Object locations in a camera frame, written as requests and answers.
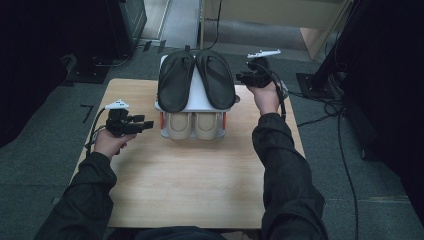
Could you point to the black metal stand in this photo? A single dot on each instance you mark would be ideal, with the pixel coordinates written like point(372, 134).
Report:
point(316, 80)

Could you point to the person's right hand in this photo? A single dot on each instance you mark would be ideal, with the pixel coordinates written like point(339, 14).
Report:
point(266, 100)

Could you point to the black flip-flop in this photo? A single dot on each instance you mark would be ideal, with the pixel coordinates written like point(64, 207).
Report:
point(175, 83)
point(216, 80)

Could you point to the white shoe rack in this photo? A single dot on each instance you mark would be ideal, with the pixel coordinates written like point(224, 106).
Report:
point(197, 96)

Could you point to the wooden cabinet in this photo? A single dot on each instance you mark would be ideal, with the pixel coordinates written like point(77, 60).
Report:
point(286, 16)

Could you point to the black cabinet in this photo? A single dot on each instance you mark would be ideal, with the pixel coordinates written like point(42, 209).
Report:
point(126, 26)

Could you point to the wristwatch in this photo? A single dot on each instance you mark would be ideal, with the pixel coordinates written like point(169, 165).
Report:
point(284, 89)

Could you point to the person's left hand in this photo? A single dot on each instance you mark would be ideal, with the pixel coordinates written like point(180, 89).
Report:
point(108, 143)

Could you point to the person's torso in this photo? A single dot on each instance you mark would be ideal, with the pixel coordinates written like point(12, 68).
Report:
point(176, 234)

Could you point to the black round table grommet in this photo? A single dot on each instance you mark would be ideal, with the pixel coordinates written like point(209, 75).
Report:
point(237, 98)

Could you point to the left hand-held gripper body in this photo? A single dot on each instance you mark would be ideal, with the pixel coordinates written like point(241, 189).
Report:
point(118, 125)

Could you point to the cream clog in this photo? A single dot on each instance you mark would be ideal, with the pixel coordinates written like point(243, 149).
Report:
point(179, 125)
point(206, 125)

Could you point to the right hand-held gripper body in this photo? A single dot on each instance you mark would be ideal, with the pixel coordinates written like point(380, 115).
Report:
point(260, 75)

